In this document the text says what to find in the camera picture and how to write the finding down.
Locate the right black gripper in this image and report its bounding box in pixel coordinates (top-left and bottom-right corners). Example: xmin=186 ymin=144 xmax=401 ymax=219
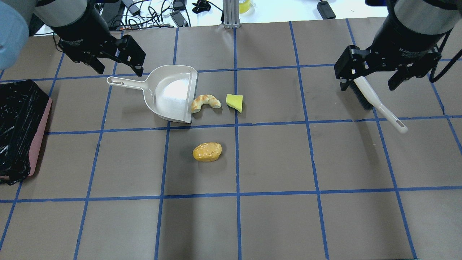
xmin=334 ymin=16 xmax=443 ymax=91

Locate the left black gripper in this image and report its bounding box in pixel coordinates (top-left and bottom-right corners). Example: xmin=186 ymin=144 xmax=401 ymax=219
xmin=58 ymin=7 xmax=146 ymax=76

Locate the white hand brush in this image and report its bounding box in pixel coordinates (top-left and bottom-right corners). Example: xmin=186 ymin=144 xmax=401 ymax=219
xmin=347 ymin=76 xmax=409 ymax=134

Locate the beige plastic dustpan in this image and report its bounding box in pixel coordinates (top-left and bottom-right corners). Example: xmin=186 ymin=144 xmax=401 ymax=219
xmin=106 ymin=65 xmax=199 ymax=124

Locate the toy croissant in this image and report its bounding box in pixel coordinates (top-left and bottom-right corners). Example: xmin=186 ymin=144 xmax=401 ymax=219
xmin=190 ymin=94 xmax=221 ymax=114

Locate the yellow-green sponge piece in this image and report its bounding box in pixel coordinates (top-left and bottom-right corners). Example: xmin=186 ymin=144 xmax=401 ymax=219
xmin=226 ymin=94 xmax=244 ymax=113

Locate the yellow toy potato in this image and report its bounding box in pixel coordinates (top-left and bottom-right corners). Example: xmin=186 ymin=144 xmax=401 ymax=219
xmin=192 ymin=142 xmax=222 ymax=162

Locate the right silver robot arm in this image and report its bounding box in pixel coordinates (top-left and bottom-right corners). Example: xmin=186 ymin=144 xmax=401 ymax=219
xmin=334 ymin=0 xmax=461 ymax=91

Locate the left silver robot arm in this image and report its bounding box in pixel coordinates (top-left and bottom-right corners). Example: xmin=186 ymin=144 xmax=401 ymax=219
xmin=0 ymin=0 xmax=146 ymax=76

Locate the black-lined trash bin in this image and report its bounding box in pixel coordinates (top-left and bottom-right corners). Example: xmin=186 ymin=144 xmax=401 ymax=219
xmin=0 ymin=79 xmax=52 ymax=185

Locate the black power adapter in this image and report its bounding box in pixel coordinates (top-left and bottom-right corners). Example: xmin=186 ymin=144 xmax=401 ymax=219
xmin=316 ymin=0 xmax=336 ymax=20

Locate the black binder clip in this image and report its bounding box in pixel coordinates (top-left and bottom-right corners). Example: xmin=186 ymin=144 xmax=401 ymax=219
xmin=192 ymin=0 xmax=211 ymax=14

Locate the yellow tape roll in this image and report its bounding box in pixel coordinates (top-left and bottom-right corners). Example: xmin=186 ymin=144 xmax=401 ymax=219
xmin=238 ymin=0 xmax=254 ymax=14

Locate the aluminium frame post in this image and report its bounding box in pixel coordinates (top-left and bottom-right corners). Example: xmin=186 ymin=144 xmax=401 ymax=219
xmin=222 ymin=0 xmax=241 ymax=29

